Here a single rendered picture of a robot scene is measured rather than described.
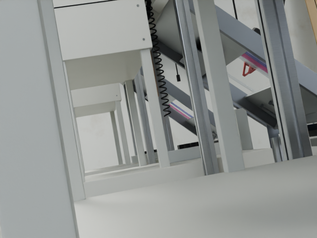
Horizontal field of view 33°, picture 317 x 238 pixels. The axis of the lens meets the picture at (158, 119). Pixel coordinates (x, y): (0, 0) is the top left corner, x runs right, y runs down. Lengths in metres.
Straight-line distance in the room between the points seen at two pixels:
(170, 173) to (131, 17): 0.51
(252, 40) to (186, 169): 0.47
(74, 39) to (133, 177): 0.47
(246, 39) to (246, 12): 4.17
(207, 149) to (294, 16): 4.54
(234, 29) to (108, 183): 0.64
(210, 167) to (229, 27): 0.46
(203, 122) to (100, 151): 3.87
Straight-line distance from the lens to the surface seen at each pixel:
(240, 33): 1.79
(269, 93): 2.22
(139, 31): 1.73
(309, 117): 2.17
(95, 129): 5.51
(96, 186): 1.67
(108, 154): 5.50
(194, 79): 1.68
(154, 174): 1.68
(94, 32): 1.72
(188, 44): 1.71
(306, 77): 1.84
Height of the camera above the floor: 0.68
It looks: 3 degrees up
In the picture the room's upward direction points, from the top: 10 degrees counter-clockwise
